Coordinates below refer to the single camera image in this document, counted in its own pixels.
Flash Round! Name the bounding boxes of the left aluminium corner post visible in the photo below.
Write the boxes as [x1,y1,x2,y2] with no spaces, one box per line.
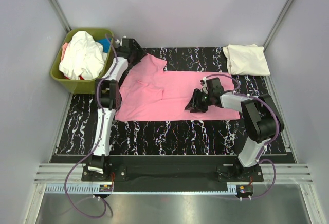
[48,0,71,32]

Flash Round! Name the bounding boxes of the right aluminium corner post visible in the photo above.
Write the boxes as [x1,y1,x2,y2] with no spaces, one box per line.
[263,0,295,52]

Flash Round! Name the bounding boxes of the folded cream t-shirt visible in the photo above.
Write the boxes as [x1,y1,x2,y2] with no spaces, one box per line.
[223,44,270,76]

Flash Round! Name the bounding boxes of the pink t-shirt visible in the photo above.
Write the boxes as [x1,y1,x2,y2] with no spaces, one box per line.
[115,54,240,122]

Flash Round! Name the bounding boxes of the aluminium rail frame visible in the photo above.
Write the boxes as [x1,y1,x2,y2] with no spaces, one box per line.
[34,164,313,195]

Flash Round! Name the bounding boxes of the blue garment in basket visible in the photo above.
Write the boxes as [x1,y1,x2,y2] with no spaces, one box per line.
[97,38,112,53]

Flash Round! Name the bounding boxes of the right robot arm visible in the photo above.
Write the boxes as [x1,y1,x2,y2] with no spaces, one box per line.
[185,89,284,181]

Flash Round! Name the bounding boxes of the aluminium corner post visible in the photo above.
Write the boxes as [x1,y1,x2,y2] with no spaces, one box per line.
[48,0,71,32]
[263,0,295,52]

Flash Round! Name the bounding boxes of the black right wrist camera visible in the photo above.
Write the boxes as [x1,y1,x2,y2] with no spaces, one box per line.
[202,78,225,96]

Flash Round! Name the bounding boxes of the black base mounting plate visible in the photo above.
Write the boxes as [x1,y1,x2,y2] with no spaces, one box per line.
[81,155,264,194]

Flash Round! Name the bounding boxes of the olive green plastic basket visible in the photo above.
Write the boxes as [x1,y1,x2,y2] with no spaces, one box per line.
[50,27,114,94]

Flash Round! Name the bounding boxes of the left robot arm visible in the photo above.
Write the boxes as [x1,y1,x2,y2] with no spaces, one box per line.
[86,37,146,181]

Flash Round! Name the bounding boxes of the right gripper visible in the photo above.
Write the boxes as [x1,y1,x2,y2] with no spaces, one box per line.
[185,88,213,114]

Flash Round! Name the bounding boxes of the white shirt in basket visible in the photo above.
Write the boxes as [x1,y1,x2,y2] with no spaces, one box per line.
[59,31,107,80]

